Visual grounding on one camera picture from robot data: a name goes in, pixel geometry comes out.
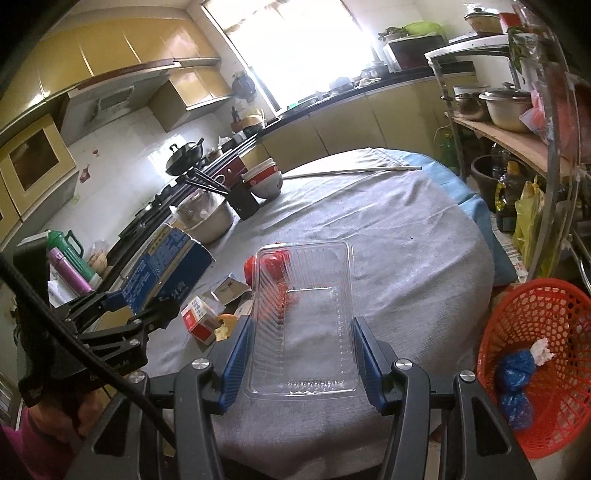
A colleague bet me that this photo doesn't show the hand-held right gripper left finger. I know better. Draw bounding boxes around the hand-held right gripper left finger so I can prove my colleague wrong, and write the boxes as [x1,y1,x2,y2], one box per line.
[69,316,254,480]

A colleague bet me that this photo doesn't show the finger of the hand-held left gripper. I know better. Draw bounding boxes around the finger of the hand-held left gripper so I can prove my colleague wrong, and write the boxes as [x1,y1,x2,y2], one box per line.
[65,288,131,330]
[78,295,181,365]

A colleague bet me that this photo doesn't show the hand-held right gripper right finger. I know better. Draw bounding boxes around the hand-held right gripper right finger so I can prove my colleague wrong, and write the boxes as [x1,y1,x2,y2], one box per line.
[352,316,536,480]

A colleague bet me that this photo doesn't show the blue cardboard box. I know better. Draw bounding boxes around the blue cardboard box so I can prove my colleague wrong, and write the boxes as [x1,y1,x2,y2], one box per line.
[121,224,215,319]

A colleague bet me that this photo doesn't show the clear plastic tray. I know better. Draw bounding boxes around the clear plastic tray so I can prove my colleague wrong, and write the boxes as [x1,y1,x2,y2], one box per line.
[242,240,363,401]

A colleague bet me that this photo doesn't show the red plastic basket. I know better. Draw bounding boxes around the red plastic basket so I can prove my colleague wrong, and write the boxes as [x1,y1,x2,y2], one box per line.
[477,278,591,460]

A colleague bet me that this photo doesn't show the person's left forearm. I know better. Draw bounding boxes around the person's left forearm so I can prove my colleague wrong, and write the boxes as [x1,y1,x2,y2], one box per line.
[0,422,72,480]

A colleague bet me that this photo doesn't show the person's left hand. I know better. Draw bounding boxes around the person's left hand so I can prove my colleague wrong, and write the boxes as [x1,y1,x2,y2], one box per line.
[28,388,107,445]

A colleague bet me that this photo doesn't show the orange peel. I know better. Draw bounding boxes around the orange peel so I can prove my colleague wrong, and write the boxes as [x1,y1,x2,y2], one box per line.
[215,314,241,341]

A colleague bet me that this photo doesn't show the small red white carton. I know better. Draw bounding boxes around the small red white carton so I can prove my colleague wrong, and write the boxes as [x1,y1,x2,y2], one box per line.
[181,295,222,346]

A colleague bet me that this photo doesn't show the clear bag with food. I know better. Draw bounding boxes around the clear bag with food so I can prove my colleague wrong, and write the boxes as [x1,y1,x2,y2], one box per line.
[88,240,112,278]

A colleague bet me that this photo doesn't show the pink bottle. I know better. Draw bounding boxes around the pink bottle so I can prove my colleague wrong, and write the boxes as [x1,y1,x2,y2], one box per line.
[48,248,95,296]

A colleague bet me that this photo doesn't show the small white box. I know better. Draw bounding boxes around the small white box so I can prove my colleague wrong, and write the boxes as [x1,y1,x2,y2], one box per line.
[211,274,252,305]

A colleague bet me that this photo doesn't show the green thermos jug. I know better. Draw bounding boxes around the green thermos jug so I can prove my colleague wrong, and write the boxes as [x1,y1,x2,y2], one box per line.
[47,230,86,278]

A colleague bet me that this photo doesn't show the black gas stove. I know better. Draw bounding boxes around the black gas stove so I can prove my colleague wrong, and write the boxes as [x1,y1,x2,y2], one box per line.
[117,182,185,241]

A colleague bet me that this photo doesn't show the crumpled red wrapper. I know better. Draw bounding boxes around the crumpled red wrapper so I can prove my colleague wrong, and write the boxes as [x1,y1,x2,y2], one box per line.
[244,249,301,310]

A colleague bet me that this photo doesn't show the pale basin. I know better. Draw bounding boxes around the pale basin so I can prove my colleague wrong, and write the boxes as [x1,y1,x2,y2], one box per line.
[178,203,235,245]

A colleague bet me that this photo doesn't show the plastic bag of bowls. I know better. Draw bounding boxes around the plastic bag of bowls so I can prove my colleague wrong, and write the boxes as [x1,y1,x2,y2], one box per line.
[175,190,227,222]

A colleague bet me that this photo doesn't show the grey tablecloth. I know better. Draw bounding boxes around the grey tablecloth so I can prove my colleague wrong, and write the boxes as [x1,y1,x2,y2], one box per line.
[139,148,497,472]

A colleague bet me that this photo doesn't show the black utensil holder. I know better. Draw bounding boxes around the black utensil holder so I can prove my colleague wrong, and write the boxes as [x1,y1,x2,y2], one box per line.
[228,182,262,220]

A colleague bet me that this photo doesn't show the blue plastic bag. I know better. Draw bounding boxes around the blue plastic bag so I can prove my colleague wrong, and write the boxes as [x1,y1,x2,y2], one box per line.
[498,392,534,431]
[496,351,539,398]

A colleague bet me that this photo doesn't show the black wok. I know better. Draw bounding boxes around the black wok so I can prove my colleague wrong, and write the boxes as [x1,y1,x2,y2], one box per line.
[165,137,206,176]

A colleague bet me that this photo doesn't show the maroon cabinet panel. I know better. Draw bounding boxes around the maroon cabinet panel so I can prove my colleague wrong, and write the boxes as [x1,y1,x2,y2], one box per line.
[210,154,252,185]

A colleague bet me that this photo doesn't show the yellow cabinet with glass door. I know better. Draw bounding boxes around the yellow cabinet with glass door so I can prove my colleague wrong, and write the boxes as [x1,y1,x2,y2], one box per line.
[0,113,79,245]

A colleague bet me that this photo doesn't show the stack of red white bowls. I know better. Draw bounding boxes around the stack of red white bowls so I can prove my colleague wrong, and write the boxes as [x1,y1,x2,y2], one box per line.
[242,158,283,201]

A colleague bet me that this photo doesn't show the white tissue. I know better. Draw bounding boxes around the white tissue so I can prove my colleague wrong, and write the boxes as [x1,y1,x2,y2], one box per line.
[531,338,555,365]

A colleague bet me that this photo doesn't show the newspaper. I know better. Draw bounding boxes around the newspaper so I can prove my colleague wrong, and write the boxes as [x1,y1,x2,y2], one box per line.
[489,217,529,282]

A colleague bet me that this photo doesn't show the blue cloth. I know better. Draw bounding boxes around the blue cloth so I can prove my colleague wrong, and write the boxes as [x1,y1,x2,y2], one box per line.
[402,152,518,287]

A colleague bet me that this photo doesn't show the thin metal strip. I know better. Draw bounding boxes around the thin metal strip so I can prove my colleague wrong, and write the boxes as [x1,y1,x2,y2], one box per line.
[281,165,423,180]

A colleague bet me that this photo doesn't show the range hood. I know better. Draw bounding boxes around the range hood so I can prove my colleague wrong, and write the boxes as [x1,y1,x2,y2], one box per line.
[60,74,171,139]

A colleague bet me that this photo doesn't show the yellow plastic bag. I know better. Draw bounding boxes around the yellow plastic bag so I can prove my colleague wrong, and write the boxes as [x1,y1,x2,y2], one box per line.
[513,178,561,278]

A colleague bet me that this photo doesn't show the black bucket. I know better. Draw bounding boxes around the black bucket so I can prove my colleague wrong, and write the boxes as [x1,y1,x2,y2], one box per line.
[471,154,502,210]

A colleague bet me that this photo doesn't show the cooking oil bottle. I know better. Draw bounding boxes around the cooking oil bottle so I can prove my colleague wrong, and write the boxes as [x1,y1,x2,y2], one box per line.
[495,161,525,232]

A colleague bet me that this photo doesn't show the green bottle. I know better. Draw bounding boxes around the green bottle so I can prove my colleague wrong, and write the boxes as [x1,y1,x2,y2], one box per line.
[436,131,458,169]

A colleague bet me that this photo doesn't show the yellow base cabinets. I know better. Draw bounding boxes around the yellow base cabinets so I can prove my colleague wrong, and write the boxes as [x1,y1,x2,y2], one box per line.
[259,71,478,171]

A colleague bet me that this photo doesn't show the small steel pot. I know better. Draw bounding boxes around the small steel pot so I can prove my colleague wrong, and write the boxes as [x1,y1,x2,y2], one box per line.
[455,90,490,121]

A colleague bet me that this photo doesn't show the large steel pot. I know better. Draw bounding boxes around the large steel pot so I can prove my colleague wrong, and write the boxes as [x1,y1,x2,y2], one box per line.
[478,83,534,134]

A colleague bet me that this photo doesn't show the metal rack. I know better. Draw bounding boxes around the metal rack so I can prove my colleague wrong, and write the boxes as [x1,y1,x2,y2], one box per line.
[425,0,591,287]

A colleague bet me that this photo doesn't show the red plastic bag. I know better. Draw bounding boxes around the red plastic bag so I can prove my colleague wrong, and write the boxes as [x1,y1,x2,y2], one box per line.
[519,83,555,134]

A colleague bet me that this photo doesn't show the window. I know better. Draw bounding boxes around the window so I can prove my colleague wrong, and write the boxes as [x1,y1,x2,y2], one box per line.
[203,0,384,112]

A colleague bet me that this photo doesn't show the microwave oven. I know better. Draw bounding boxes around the microwave oven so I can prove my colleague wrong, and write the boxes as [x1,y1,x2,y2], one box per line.
[382,34,451,72]

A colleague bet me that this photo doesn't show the green plastic bag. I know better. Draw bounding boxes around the green plastic bag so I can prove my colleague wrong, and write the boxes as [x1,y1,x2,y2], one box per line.
[402,21,446,38]

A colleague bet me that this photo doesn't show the lidded pot with pattern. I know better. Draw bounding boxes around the lidded pot with pattern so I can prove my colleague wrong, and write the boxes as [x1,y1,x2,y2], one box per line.
[464,4,504,34]

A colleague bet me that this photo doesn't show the black cable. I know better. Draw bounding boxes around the black cable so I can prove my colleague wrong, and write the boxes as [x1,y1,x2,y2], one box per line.
[0,254,178,450]

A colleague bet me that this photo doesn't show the black utensil handle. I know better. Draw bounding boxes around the black utensil handle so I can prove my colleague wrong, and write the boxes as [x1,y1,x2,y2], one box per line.
[182,166,229,195]

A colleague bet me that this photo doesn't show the wall fan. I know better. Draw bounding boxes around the wall fan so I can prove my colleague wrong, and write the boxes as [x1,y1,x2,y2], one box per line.
[231,74,257,102]

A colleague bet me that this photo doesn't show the yellow wall cabinets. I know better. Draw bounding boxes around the yellow wall cabinets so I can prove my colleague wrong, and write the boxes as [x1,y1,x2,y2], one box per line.
[0,9,234,134]

